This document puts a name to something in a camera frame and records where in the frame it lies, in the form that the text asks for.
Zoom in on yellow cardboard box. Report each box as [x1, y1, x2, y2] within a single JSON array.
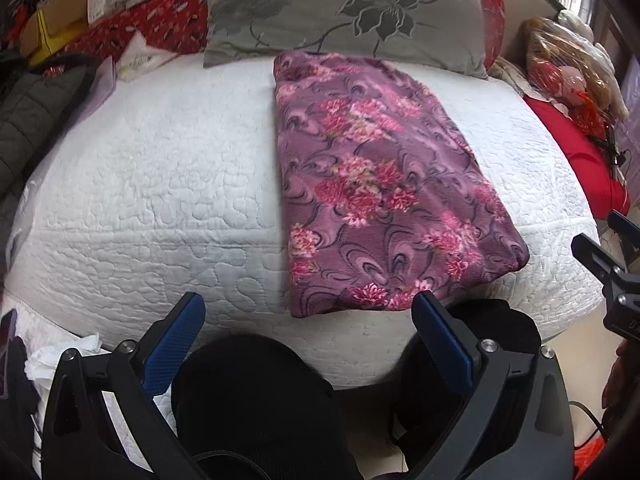
[[19, 0, 97, 67]]

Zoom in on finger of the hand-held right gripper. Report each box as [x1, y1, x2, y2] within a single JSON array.
[[571, 232, 629, 289], [607, 210, 640, 252]]

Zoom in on crumpled white tissue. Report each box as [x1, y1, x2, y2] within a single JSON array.
[[24, 334, 105, 387]]

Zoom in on clear plastic sheet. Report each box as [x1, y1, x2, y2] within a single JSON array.
[[74, 56, 119, 122]]

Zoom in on person's left leg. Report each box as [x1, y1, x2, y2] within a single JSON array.
[[170, 334, 363, 480]]

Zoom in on plain red cloth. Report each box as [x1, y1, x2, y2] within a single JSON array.
[[524, 94, 629, 219]]

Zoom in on black cable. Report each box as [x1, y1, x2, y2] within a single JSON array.
[[569, 399, 610, 453]]

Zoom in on white packet with red label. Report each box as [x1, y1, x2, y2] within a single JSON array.
[[87, 0, 114, 27]]

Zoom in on stuffed toy in plastic bag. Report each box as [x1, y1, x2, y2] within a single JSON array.
[[522, 9, 630, 142]]

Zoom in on purple floral fleece clothes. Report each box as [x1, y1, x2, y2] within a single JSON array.
[[272, 50, 531, 320]]

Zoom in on dark quilted jacket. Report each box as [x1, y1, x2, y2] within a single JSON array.
[[0, 51, 102, 243]]

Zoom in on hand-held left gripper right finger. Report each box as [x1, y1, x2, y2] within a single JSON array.
[[410, 290, 573, 480]]

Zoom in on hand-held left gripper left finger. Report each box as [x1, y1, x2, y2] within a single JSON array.
[[40, 291, 211, 480]]

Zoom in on grey floral pillow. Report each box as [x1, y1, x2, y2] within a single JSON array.
[[202, 0, 490, 80]]

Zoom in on white quilted bedspread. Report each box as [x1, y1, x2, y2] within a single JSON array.
[[4, 52, 607, 461]]

